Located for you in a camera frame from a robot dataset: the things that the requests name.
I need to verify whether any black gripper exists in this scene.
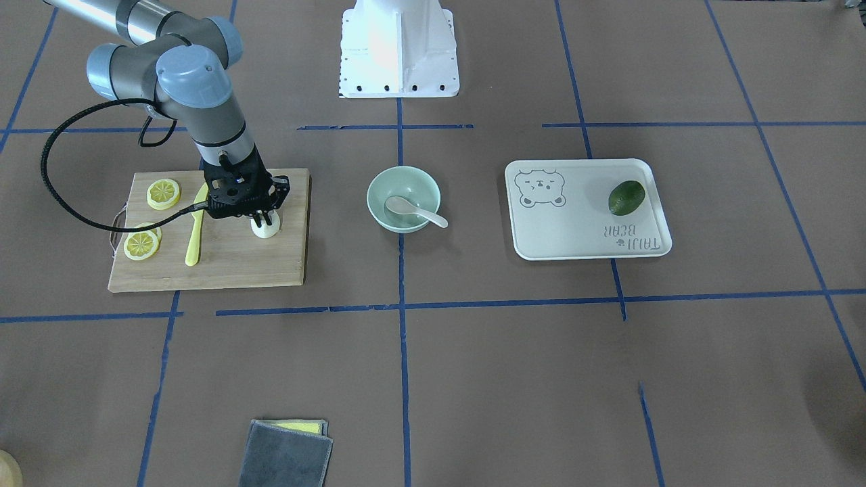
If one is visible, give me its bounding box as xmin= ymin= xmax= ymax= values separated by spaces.
xmin=199 ymin=145 xmax=290 ymax=230

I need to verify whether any white steamed bun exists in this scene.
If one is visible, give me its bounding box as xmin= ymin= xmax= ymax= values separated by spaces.
xmin=250 ymin=212 xmax=281 ymax=239

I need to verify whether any white ceramic spoon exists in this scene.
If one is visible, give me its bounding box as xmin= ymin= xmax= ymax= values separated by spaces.
xmin=386 ymin=196 xmax=449 ymax=229

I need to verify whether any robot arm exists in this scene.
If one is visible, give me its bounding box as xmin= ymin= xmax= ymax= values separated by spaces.
xmin=51 ymin=1 xmax=290 ymax=238

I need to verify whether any mint green bowl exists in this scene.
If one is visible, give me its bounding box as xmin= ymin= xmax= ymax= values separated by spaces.
xmin=366 ymin=166 xmax=441 ymax=234

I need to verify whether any wooden cutting board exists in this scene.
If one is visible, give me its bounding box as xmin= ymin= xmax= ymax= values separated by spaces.
xmin=108 ymin=168 xmax=311 ymax=293

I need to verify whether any yellow plastic knife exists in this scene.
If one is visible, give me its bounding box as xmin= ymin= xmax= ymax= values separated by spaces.
xmin=185 ymin=182 xmax=208 ymax=267

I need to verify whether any lemon slice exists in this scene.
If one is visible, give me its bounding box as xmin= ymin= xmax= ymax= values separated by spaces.
xmin=145 ymin=179 xmax=181 ymax=210
xmin=122 ymin=230 xmax=160 ymax=261
xmin=135 ymin=222 xmax=163 ymax=240

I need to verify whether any grey folded cloth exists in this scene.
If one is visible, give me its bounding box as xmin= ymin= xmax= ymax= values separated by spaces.
xmin=238 ymin=419 xmax=333 ymax=486

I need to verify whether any cream bear tray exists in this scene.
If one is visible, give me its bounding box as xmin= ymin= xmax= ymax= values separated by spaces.
xmin=504 ymin=158 xmax=673 ymax=261

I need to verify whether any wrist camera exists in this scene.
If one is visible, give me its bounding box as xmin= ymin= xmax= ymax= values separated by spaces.
xmin=205 ymin=178 xmax=262 ymax=219

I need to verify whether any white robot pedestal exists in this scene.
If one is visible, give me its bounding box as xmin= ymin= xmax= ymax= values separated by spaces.
xmin=338 ymin=1 xmax=460 ymax=99

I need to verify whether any black camera cable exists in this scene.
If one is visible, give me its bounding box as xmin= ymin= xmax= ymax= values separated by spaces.
xmin=41 ymin=99 xmax=209 ymax=233

